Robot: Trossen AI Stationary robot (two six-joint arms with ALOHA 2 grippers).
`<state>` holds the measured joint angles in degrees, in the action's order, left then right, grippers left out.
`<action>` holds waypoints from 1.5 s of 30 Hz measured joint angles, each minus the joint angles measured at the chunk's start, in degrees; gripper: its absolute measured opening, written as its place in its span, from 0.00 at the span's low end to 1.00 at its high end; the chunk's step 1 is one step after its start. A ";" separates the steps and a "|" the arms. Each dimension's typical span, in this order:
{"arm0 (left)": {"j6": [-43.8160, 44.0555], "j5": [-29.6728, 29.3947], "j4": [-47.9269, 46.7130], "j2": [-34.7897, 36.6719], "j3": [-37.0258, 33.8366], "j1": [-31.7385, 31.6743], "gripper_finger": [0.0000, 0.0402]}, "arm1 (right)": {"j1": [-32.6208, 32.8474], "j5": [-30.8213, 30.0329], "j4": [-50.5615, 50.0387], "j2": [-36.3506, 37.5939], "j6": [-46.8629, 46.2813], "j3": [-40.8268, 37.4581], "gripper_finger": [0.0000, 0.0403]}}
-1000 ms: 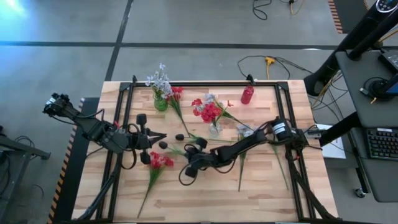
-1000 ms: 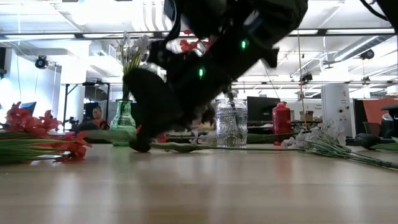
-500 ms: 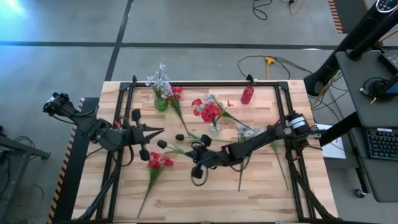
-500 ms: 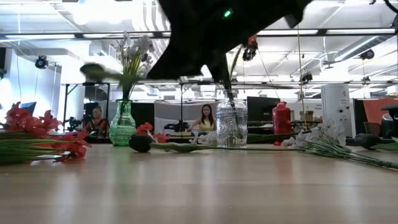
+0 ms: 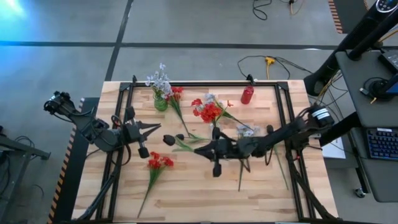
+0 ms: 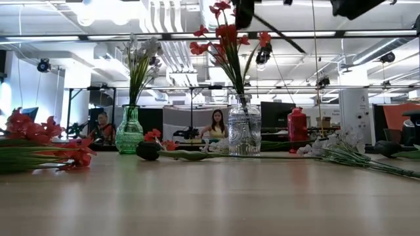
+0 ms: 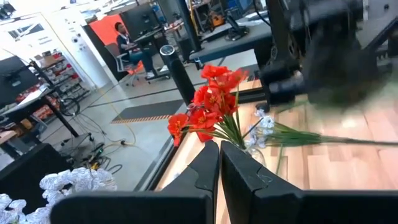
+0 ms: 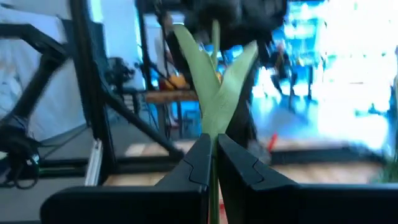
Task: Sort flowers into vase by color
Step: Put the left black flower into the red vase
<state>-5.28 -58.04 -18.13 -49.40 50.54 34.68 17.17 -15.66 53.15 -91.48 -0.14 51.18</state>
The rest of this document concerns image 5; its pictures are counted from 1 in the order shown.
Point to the backlit computer keyboard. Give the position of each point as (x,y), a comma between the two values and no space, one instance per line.
(384,144)

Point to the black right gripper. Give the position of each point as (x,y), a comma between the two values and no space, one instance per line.
(228,148)

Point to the green leafy stem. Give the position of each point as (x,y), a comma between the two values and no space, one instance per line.
(270,128)

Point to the laptop computer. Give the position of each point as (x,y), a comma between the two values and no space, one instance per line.
(391,60)

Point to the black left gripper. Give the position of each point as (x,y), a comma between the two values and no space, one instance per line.
(132,133)

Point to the black monitor base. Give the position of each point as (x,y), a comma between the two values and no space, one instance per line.
(380,90)

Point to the yellow power splitter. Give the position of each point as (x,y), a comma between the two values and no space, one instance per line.
(270,60)

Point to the black metal table frame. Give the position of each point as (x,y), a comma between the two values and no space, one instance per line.
(217,84)

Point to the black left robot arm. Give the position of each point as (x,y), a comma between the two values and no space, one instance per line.
(99,137)

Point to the grey metal stand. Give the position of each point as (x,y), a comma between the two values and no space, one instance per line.
(25,149)

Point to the red flower bunch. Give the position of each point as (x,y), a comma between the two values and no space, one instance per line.
(158,162)
(177,93)
(210,112)

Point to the black tulip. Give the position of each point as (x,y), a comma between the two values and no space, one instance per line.
(179,136)
(169,140)

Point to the grey side desk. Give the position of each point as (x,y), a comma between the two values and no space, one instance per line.
(382,180)

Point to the red glass bottle vase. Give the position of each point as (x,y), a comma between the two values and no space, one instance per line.
(247,96)

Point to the green glass vase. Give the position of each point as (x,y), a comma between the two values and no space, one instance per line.
(160,104)

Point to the black tower fan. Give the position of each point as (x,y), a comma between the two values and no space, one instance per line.
(342,53)

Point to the hazard-edged black floor mat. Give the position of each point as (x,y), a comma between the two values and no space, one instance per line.
(351,15)
(66,186)

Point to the white paper sheet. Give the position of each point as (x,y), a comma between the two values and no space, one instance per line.
(335,151)

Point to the black caster wheel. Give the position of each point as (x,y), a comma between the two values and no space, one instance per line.
(360,193)

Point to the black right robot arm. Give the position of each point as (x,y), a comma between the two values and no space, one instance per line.
(289,132)

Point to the black upright pole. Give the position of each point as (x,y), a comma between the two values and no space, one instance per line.
(373,37)

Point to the clear glass vase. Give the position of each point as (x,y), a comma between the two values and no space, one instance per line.
(214,125)

